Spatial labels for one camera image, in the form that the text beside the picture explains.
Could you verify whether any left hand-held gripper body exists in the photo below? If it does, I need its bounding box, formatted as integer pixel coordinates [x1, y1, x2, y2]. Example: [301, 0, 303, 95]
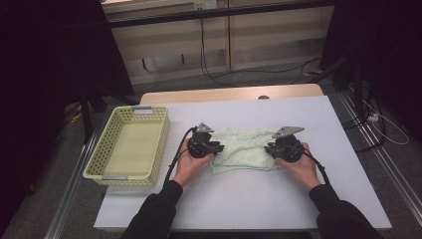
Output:
[187, 122, 217, 159]

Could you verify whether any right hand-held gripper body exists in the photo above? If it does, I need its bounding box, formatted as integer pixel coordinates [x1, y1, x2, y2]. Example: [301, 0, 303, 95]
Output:
[271, 124, 306, 163]

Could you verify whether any light green baby shirt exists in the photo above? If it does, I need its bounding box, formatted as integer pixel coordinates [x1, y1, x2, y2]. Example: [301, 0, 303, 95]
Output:
[209, 128, 280, 175]

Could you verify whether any yellow perforated plastic basket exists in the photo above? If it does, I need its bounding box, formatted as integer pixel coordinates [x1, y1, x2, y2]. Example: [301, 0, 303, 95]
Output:
[83, 105, 171, 187]

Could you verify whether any person's left hand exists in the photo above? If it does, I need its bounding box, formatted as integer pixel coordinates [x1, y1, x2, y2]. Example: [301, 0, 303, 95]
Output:
[172, 137, 215, 189]

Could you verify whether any person's right hand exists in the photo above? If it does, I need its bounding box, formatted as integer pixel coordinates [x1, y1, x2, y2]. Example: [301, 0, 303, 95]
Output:
[275, 142, 322, 193]

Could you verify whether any wooden table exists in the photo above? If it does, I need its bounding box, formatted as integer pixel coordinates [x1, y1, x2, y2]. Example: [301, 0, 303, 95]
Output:
[139, 83, 324, 106]

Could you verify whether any white table cover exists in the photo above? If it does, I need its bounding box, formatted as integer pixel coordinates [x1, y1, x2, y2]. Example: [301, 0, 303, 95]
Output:
[94, 95, 393, 232]

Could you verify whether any black metal stand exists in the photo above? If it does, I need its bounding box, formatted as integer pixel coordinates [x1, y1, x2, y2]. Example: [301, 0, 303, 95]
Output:
[307, 54, 366, 118]

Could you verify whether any black tripod stand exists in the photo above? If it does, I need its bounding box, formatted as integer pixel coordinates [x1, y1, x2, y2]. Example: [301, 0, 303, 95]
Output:
[78, 84, 140, 145]

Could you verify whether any black curtain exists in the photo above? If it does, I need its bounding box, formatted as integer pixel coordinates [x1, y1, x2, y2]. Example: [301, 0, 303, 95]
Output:
[0, 0, 135, 213]
[319, 0, 422, 133]

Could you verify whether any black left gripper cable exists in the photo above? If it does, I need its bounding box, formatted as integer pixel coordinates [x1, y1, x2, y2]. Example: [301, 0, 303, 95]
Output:
[163, 126, 199, 187]

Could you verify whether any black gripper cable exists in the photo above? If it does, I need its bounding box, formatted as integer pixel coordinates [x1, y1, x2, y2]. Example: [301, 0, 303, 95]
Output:
[300, 147, 331, 187]
[163, 126, 199, 187]

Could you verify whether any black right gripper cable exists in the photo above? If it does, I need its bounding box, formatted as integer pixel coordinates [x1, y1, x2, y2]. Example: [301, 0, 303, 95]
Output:
[300, 147, 331, 187]

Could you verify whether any black floor cable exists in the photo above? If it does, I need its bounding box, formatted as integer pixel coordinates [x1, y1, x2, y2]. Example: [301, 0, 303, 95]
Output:
[342, 98, 388, 153]

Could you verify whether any aluminium floor rail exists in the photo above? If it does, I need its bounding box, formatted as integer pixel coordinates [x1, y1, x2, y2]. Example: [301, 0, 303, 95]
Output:
[337, 91, 422, 217]
[44, 132, 101, 239]

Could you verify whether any beige wall cabinet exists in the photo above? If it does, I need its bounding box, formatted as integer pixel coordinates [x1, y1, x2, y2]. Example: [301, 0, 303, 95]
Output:
[102, 0, 334, 86]

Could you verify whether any white floor cable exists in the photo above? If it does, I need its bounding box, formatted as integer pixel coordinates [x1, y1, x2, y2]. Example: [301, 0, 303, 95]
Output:
[361, 99, 411, 146]

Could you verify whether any white wall socket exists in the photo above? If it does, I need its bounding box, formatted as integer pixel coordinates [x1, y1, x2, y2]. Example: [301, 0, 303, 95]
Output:
[193, 0, 217, 10]

